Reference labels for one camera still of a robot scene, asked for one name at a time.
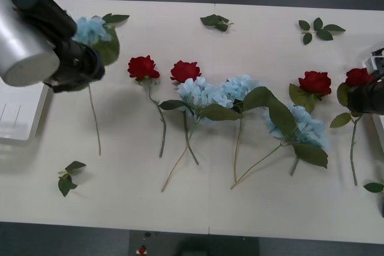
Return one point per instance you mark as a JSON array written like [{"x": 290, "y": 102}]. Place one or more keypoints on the red rose with green leaves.
[
  {"x": 315, "y": 83},
  {"x": 358, "y": 76}
]

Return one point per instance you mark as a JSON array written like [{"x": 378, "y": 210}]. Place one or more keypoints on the loose green leaf sprig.
[
  {"x": 64, "y": 186},
  {"x": 117, "y": 18},
  {"x": 324, "y": 33},
  {"x": 373, "y": 187},
  {"x": 213, "y": 21}
]

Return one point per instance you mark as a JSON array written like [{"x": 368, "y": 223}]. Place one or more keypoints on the dark robot base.
[{"x": 168, "y": 244}]

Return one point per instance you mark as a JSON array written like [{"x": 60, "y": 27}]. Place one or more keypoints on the pale blue flower with stem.
[
  {"x": 312, "y": 127},
  {"x": 192, "y": 91},
  {"x": 237, "y": 88}
]

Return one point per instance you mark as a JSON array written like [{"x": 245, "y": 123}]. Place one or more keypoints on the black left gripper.
[{"x": 75, "y": 64}]

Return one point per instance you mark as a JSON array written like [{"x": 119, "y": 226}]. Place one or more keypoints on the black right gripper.
[{"x": 367, "y": 98}]

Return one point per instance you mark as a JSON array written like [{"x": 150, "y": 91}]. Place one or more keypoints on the pale grey right wrist camera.
[{"x": 375, "y": 62}]

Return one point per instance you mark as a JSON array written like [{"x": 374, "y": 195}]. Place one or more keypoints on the red rose with green stem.
[{"x": 184, "y": 71}]

